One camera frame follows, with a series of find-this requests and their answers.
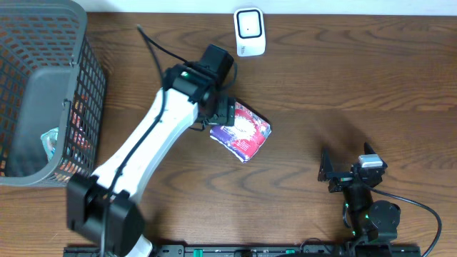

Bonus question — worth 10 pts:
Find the red purple snack bag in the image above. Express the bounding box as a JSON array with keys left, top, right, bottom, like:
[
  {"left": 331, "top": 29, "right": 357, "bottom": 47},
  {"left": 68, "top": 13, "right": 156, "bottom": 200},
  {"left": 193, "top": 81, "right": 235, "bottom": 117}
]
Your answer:
[{"left": 210, "top": 102, "right": 271, "bottom": 163}]

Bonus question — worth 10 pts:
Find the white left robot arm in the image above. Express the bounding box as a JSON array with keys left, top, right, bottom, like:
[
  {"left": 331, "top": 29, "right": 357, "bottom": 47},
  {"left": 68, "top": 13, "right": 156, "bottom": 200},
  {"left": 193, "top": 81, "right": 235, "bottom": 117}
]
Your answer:
[{"left": 67, "top": 44, "right": 236, "bottom": 256}]

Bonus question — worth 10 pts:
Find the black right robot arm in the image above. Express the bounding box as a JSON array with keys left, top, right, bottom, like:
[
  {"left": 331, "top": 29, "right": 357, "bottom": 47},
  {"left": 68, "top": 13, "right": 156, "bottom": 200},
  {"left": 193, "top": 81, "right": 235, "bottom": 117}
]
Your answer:
[{"left": 318, "top": 143, "right": 401, "bottom": 243}]

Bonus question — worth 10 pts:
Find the white barcode scanner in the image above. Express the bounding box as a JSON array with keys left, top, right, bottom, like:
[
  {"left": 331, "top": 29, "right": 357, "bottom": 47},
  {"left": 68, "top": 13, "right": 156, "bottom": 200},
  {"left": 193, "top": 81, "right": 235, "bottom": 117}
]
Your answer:
[{"left": 233, "top": 7, "right": 266, "bottom": 57}]

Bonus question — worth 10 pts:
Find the grey plastic mesh basket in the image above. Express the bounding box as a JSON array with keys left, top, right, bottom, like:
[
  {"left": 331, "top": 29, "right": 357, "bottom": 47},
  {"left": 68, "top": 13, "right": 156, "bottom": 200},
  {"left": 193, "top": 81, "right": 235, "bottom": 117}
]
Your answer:
[{"left": 1, "top": 1, "right": 107, "bottom": 187}]

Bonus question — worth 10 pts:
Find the teal wrapped snack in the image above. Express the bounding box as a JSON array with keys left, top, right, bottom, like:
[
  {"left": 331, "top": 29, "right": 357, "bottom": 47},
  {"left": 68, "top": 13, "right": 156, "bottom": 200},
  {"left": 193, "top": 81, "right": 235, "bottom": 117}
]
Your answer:
[{"left": 40, "top": 128, "right": 59, "bottom": 161}]

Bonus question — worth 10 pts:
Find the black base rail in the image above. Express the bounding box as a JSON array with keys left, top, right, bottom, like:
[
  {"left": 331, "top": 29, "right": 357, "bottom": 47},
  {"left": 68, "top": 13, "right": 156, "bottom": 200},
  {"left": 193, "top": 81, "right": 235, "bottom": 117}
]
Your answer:
[{"left": 63, "top": 243, "right": 422, "bottom": 257}]

